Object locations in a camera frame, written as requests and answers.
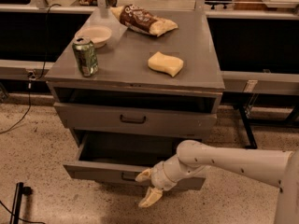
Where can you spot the yellow sponge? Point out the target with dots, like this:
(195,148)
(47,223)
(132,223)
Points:
(165,63)

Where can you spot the green soda can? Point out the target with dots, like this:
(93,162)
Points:
(85,55)

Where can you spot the black table leg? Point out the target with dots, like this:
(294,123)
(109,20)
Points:
(252,143)

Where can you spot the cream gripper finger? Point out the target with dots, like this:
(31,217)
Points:
(144,175)
(152,196)

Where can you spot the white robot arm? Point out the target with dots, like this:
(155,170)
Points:
(273,167)

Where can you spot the brown chip bag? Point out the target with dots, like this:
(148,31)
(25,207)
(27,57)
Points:
(142,21)

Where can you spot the black stand lower left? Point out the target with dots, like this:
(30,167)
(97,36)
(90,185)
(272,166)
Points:
(20,191)

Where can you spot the white shallow bowl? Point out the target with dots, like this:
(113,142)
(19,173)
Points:
(98,34)

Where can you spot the grey long bench rail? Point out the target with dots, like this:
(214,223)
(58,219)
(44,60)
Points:
(263,83)

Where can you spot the grey metal drawer cabinet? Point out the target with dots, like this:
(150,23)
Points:
(125,80)

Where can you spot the grey drawer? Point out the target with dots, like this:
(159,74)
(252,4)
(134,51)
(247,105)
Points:
(118,158)
(156,122)

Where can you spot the grey top drawer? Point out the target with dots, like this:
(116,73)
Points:
(156,122)

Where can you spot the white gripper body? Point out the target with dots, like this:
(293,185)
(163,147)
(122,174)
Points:
(159,175)

